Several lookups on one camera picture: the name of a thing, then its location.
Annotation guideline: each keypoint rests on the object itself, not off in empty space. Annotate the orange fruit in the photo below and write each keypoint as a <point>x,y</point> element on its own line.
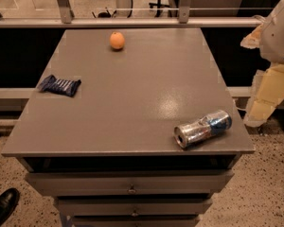
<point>117,40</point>

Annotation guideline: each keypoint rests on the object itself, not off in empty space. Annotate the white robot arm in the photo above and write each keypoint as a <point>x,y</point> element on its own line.
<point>267,90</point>

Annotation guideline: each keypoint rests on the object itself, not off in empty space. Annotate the metal guard railing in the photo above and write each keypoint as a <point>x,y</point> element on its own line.
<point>61,14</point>

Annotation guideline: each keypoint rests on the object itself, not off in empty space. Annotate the blue rxbar blueberry wrapper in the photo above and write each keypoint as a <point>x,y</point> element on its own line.
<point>64,87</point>

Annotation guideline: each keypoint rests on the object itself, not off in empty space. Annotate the silver blue energy drink can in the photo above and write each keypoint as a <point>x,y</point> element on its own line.
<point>202,129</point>

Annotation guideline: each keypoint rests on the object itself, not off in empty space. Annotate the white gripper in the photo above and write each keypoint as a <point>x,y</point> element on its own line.
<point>278,37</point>

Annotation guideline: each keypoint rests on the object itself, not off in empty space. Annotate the top grey drawer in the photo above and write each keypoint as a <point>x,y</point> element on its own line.
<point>129,183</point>

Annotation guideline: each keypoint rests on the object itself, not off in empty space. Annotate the grey drawer cabinet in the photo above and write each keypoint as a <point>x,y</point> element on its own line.
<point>123,116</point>

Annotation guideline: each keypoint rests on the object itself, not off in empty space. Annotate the grey drawer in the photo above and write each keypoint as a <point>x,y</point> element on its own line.
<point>129,183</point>
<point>150,221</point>
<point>180,205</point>

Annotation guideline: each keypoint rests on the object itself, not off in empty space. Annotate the black leather shoe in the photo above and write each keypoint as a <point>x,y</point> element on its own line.
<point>8,202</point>

